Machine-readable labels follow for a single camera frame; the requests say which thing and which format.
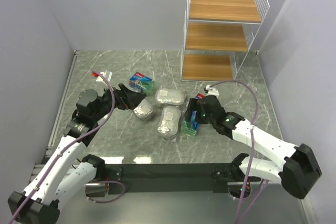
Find white wire wooden shelf rack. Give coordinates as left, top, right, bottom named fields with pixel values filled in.
left=181, top=0, right=270, bottom=81

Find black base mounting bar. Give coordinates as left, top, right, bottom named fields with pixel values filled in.
left=106, top=163, right=238, bottom=193

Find silver sponge pack top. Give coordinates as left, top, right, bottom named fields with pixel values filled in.
left=154, top=87, right=186, bottom=108

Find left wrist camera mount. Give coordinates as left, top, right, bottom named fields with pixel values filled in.
left=91, top=70, right=113, bottom=82

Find silver sponge pack lower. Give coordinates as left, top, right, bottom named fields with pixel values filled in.
left=157, top=106, right=182, bottom=140

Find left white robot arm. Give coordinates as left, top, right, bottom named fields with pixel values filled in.
left=8, top=83, right=146, bottom=223

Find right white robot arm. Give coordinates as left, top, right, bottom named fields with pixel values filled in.
left=185, top=95, right=322, bottom=199

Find blue green sponge pack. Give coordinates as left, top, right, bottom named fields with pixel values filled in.
left=181, top=111, right=198, bottom=136
left=129, top=72, right=155, bottom=95
left=195, top=93, right=205, bottom=100

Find aluminium rail frame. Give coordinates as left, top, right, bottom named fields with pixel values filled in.
left=29, top=50, right=80, bottom=182

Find silver sponge pack left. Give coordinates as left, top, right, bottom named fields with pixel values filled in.
left=133, top=99, right=155, bottom=120

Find silver sponge pack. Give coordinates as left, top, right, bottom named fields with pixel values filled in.
left=154, top=87, right=186, bottom=108
left=133, top=99, right=155, bottom=120
left=157, top=106, right=182, bottom=140

